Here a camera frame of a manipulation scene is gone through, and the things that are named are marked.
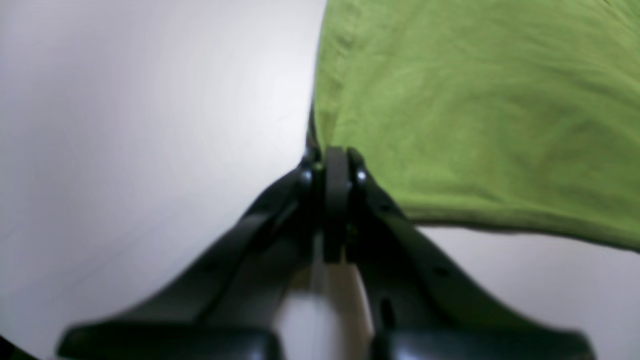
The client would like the green T-shirt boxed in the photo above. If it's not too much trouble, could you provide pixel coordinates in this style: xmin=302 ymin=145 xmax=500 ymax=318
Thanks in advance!
xmin=314 ymin=0 xmax=640 ymax=251

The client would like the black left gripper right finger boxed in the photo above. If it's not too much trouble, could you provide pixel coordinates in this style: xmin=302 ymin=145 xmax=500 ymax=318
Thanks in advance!
xmin=347 ymin=148 xmax=595 ymax=360

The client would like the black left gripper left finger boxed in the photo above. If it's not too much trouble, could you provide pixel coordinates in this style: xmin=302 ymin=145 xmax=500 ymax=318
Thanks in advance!
xmin=58 ymin=147 xmax=346 ymax=360

